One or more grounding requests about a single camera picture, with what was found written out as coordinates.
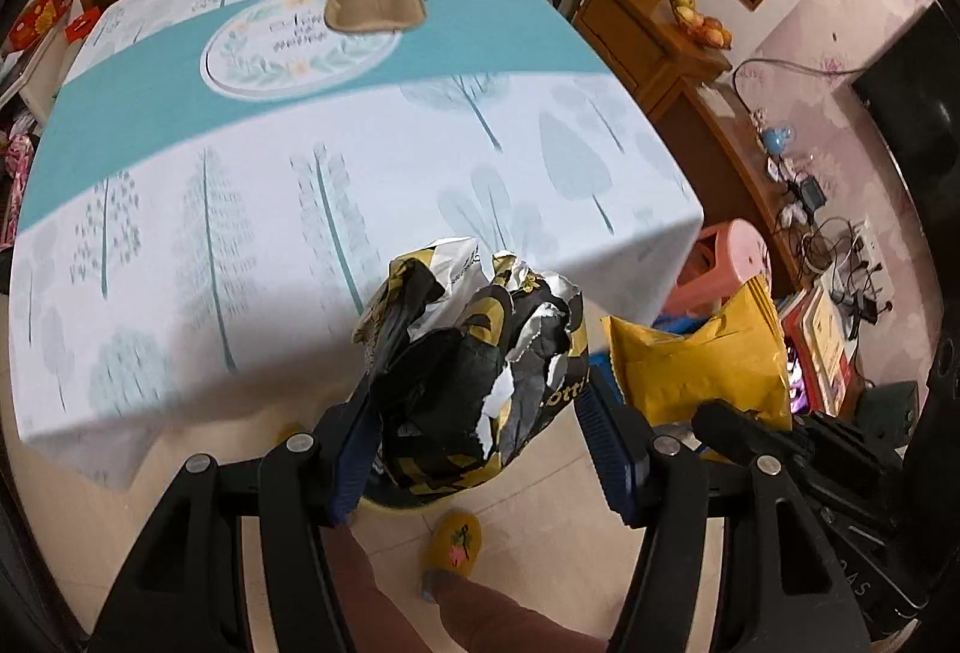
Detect yellow orange snack bag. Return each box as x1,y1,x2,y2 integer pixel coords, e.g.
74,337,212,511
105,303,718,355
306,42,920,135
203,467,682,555
604,276,793,430

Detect black gold wrapper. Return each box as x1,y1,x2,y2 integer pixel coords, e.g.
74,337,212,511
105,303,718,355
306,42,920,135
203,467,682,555
355,237,589,487

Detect yellow rim trash bin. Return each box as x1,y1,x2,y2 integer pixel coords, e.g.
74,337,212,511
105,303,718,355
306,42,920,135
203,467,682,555
363,465,503,511

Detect blue plastic stool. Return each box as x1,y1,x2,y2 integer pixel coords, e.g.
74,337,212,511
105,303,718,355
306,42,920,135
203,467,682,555
652,313,706,336

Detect yellow embroidered slipper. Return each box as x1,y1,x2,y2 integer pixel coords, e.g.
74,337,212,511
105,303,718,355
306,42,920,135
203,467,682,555
420,510,483,603

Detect red book stack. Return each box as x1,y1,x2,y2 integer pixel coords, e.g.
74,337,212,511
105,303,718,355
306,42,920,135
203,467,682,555
778,282,856,417

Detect person's leg brown trousers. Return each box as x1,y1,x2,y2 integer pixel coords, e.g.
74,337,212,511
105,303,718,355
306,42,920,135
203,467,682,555
322,525,607,651

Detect pink plastic stool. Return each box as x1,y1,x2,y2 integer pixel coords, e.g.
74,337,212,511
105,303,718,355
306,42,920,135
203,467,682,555
664,219,771,316

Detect white power strip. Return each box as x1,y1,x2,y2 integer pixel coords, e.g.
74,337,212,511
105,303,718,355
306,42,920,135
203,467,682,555
843,219,895,313

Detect wooden tv console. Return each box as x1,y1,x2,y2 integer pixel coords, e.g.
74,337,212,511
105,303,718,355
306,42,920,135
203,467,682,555
647,77,887,414

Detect tree pattern tablecloth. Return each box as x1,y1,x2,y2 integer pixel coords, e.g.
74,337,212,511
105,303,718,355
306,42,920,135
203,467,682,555
8,0,703,489

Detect blue teapot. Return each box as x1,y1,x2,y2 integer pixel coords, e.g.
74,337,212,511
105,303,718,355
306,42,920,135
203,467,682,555
758,125,796,159

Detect wooden side cabinet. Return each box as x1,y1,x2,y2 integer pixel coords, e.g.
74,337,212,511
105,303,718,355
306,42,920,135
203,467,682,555
573,0,731,113

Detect black television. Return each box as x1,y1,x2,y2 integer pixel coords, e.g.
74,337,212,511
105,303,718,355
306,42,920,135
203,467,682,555
853,4,960,235

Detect fruit bowl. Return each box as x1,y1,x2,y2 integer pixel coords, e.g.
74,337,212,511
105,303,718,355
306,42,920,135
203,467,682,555
669,0,734,50

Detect pink patterned scooter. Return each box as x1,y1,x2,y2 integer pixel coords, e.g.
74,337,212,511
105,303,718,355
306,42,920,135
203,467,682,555
2,133,36,250

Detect red gift box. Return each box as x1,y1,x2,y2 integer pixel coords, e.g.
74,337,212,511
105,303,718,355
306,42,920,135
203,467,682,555
7,0,73,52

